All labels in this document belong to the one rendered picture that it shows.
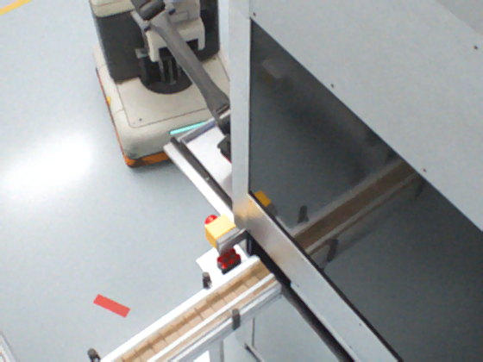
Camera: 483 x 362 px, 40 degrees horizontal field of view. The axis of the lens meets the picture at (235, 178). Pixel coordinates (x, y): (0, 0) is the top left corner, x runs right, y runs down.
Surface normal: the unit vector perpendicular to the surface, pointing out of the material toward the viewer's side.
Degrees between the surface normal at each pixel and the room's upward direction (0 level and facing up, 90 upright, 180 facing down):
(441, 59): 90
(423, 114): 90
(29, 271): 0
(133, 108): 0
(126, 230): 0
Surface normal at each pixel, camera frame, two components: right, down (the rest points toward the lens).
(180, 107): -0.01, -0.54
